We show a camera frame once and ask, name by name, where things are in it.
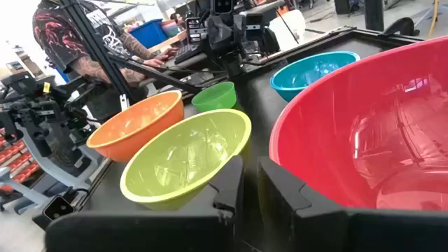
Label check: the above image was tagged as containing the red storage bin rack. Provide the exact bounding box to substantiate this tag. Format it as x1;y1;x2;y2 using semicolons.
0;134;40;192

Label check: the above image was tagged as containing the blue plastic bin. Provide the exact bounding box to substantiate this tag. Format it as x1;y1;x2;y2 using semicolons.
128;18;169;49

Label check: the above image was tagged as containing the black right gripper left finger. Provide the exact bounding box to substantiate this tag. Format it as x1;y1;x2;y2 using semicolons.
44;155;245;252

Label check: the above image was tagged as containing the black upright post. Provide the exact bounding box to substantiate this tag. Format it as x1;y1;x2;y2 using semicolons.
363;0;385;32

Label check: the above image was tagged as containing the teal blue plastic bowl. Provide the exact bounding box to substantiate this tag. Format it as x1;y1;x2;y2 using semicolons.
269;50;361;103

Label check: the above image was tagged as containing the black curved stand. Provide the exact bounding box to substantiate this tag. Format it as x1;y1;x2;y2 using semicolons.
382;16;421;38

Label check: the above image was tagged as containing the small black camera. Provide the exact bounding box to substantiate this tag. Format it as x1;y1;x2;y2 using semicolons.
42;195;75;221

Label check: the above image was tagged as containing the person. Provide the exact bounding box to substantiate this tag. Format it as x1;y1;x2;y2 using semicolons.
31;0;179;122

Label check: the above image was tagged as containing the black keyboard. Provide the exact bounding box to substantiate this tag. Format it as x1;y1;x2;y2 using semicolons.
174;42;204;65

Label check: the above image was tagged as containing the rainbow nested bowls stack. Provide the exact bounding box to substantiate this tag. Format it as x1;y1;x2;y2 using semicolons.
268;36;448;213

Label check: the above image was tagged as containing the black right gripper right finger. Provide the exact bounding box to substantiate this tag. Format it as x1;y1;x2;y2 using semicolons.
257;155;448;252

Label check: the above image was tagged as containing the lime yellow plastic bowl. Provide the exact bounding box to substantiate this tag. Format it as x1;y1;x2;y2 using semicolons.
119;108;252;211

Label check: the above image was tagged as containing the white plastic container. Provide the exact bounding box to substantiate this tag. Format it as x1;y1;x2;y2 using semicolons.
268;9;307;52

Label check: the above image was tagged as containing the small green plastic bowl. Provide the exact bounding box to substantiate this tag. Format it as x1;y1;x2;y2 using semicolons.
190;81;238;113

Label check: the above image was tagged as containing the orange plastic bowl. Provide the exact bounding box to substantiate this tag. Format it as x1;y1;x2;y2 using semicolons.
85;90;185;163

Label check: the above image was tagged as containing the yellow cable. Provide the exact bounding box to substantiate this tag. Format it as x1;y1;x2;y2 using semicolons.
427;0;440;39

